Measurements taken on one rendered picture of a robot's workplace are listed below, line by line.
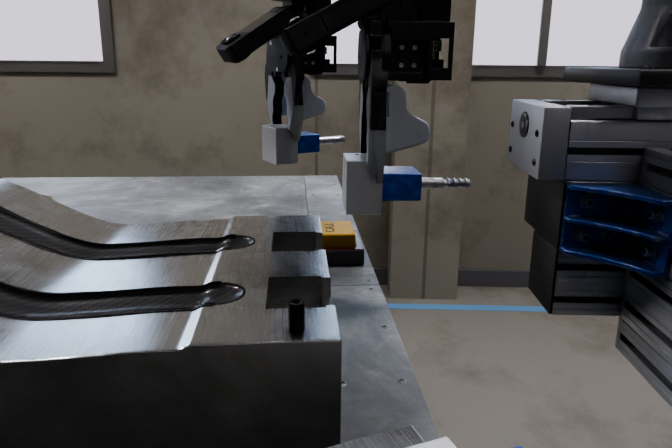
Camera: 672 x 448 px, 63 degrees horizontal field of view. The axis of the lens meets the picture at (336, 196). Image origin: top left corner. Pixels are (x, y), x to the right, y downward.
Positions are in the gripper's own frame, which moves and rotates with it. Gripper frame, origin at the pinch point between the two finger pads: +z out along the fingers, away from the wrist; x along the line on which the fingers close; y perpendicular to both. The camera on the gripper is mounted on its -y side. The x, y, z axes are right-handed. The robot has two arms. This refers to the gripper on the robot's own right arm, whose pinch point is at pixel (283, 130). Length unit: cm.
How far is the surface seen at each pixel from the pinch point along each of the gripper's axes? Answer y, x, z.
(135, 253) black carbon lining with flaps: -27.3, -26.4, 6.3
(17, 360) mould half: -37, -42, 6
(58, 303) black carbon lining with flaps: -34.1, -34.4, 6.2
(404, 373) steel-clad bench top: -10.5, -43.5, 14.1
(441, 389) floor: 77, 43, 94
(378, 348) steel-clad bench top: -10.0, -39.2, 14.1
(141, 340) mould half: -30, -44, 6
